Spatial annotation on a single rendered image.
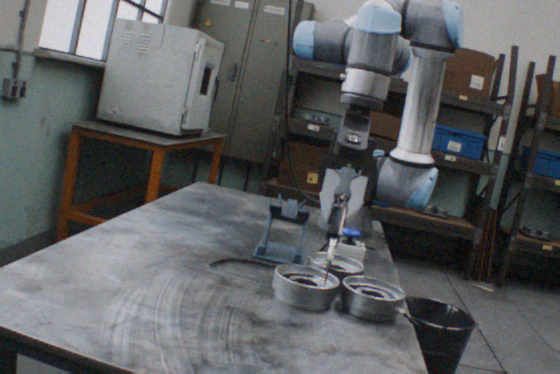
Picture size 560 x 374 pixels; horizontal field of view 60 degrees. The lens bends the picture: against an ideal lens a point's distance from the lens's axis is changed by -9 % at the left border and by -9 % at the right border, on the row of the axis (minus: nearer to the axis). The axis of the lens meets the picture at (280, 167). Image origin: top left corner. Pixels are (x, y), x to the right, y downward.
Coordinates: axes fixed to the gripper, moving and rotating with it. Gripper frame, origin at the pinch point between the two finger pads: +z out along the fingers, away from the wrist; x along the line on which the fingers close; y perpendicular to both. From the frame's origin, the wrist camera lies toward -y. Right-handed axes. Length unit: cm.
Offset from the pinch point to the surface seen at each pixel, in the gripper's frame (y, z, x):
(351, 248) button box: 18.6, 9.0, -5.2
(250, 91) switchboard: 378, -21, 80
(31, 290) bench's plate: -27.9, 13.2, 37.2
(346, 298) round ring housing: -6.6, 10.9, -4.0
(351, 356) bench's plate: -22.5, 13.2, -5.0
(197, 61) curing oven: 209, -31, 86
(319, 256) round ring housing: 10.9, 10.0, 1.1
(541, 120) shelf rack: 336, -50, -166
